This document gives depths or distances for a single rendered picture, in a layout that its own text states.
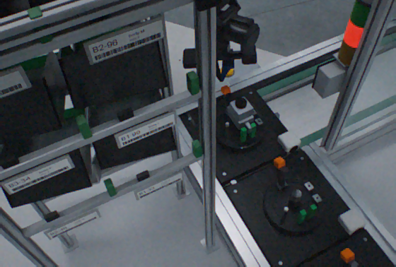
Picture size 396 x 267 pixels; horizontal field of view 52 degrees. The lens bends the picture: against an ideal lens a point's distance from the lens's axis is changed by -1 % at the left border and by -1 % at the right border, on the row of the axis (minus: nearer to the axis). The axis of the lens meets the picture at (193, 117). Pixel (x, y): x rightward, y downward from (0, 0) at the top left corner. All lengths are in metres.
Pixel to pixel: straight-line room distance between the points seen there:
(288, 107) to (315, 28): 1.75
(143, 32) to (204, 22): 0.07
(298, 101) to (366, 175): 0.29
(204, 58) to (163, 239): 0.68
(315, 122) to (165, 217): 0.51
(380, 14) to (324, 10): 2.34
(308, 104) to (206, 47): 0.82
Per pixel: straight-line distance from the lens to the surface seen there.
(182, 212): 1.13
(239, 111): 1.02
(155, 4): 0.43
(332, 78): 0.92
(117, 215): 1.15
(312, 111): 1.26
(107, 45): 0.43
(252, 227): 0.99
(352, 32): 0.87
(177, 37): 1.55
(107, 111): 0.88
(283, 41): 2.84
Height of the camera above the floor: 1.89
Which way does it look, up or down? 53 degrees down
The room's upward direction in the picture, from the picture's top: 4 degrees counter-clockwise
